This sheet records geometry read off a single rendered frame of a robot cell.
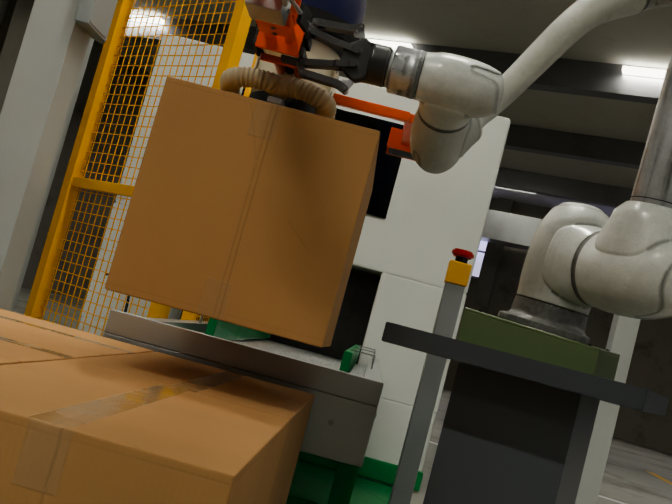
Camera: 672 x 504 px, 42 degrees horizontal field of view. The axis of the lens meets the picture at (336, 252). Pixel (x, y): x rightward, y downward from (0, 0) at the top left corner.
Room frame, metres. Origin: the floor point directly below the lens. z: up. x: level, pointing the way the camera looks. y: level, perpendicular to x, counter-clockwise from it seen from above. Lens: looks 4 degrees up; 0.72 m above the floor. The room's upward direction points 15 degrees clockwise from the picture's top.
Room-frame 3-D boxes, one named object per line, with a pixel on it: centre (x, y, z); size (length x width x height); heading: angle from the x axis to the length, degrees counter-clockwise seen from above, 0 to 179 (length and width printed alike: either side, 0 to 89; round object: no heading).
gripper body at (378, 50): (1.60, 0.04, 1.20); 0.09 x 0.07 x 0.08; 86
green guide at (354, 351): (3.70, -0.22, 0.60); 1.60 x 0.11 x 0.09; 176
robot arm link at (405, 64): (1.60, -0.04, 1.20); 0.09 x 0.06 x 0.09; 176
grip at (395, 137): (2.16, -0.10, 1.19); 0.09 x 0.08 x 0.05; 86
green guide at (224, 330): (3.74, 0.32, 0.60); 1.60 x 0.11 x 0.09; 176
